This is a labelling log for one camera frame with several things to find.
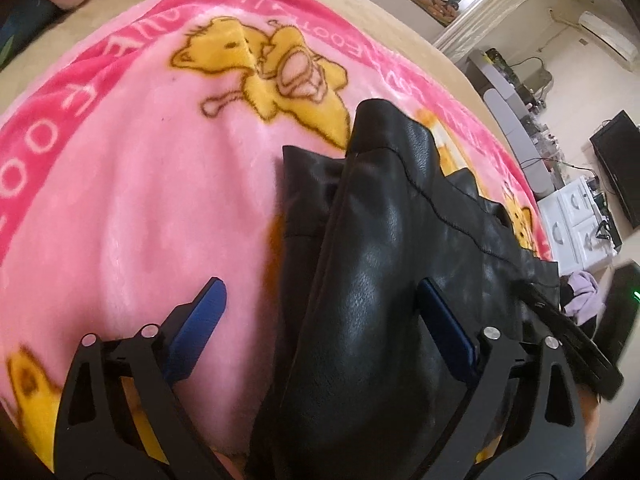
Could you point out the white drawer cabinet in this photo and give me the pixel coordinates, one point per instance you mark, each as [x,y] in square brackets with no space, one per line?
[575,220]

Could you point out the pink printed blanket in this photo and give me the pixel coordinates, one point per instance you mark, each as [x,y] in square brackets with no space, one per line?
[150,170]

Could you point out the black television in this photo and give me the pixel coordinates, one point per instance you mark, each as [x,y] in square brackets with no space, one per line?
[617,160]

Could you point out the beige bed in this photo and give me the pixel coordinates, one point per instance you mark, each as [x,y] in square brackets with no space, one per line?
[400,25]

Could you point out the grey vanity desk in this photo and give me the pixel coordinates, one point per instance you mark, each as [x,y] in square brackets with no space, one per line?
[510,110]

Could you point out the white air conditioner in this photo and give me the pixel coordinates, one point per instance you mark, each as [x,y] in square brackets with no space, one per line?
[607,35]

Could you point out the cream curtain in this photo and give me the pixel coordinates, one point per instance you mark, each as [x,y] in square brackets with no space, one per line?
[492,12]

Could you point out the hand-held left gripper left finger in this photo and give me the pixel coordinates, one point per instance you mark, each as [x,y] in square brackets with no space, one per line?
[197,327]

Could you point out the dark floral pillow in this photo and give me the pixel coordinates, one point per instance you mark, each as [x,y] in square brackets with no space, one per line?
[22,20]

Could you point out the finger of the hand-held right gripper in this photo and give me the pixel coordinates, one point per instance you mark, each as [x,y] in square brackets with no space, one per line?
[575,332]

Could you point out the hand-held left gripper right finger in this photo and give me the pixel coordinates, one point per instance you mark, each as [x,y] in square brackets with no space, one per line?
[447,327]

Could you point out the purple cloth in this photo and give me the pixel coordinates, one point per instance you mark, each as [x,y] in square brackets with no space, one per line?
[580,292]

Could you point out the black leather jacket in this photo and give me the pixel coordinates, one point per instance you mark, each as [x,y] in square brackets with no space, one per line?
[390,270]

